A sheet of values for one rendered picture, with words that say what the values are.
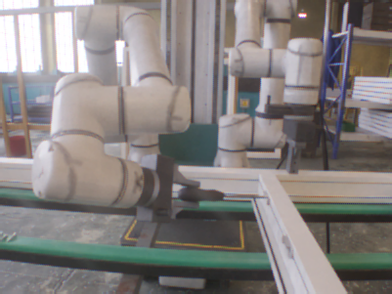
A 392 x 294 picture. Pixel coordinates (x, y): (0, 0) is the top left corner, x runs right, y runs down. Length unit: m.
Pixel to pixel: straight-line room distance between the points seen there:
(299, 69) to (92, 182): 0.53
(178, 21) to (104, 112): 1.18
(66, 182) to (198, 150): 1.17
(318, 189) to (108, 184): 0.58
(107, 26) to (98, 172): 0.64
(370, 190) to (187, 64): 1.10
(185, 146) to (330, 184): 0.91
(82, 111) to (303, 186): 0.60
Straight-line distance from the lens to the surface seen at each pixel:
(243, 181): 0.76
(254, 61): 0.81
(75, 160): 0.41
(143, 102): 0.46
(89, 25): 0.98
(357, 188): 0.87
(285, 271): 0.51
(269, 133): 1.34
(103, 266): 0.57
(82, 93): 0.48
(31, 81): 9.22
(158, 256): 0.54
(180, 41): 1.57
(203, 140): 1.50
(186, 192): 0.62
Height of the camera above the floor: 1.19
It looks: 15 degrees down
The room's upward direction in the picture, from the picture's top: 1 degrees clockwise
